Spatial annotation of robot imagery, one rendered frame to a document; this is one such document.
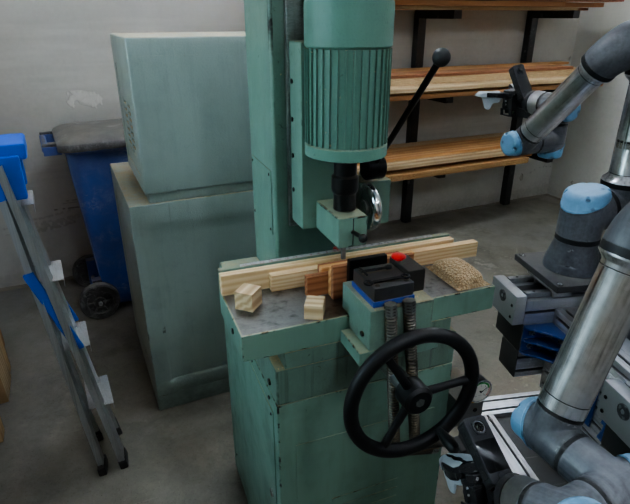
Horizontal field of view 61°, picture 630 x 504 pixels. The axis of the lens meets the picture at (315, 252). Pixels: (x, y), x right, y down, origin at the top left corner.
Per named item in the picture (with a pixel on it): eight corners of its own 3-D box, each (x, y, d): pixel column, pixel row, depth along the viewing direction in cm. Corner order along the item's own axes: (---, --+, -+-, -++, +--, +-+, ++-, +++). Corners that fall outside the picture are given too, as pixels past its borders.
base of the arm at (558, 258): (578, 253, 159) (585, 222, 155) (612, 276, 146) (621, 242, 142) (532, 257, 157) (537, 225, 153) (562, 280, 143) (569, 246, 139)
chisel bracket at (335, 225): (338, 255, 118) (338, 219, 114) (315, 233, 130) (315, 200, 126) (368, 250, 120) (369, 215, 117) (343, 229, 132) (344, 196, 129)
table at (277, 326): (253, 392, 97) (251, 365, 95) (219, 312, 124) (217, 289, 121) (521, 328, 117) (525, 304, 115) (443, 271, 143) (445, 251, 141)
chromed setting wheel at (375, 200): (372, 238, 134) (374, 191, 129) (352, 222, 144) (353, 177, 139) (383, 236, 135) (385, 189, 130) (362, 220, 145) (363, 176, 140)
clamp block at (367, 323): (367, 352, 104) (368, 312, 100) (339, 318, 115) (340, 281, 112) (432, 337, 109) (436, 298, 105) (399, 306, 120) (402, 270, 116)
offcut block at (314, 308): (325, 309, 113) (325, 296, 112) (322, 320, 109) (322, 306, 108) (307, 308, 113) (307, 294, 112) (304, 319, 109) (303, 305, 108)
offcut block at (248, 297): (252, 312, 112) (251, 295, 110) (235, 309, 113) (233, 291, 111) (262, 302, 116) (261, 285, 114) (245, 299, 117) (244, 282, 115)
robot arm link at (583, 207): (544, 230, 150) (553, 183, 145) (579, 223, 155) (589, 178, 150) (580, 245, 140) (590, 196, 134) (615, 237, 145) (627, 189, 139)
